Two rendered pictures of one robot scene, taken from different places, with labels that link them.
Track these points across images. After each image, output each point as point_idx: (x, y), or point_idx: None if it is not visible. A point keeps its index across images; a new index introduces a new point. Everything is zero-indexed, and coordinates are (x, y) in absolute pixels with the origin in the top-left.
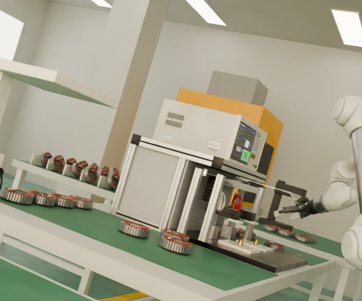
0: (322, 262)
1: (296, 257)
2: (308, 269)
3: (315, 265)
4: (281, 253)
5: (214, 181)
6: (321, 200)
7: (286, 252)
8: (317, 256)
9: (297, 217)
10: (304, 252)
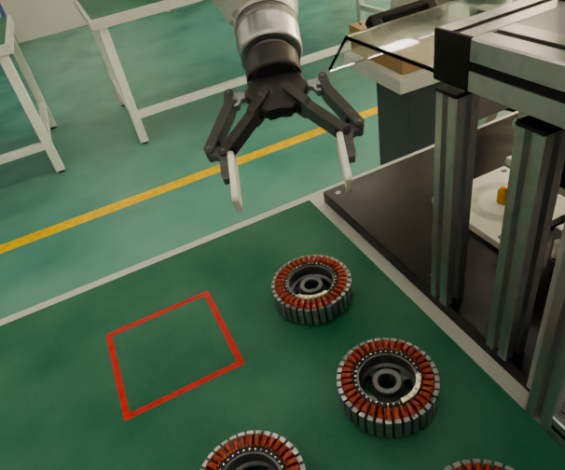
0: (133, 271)
1: (358, 194)
2: (383, 164)
3: (262, 217)
4: (401, 202)
5: None
6: (297, 20)
7: (247, 299)
8: None
9: (237, 168)
10: None
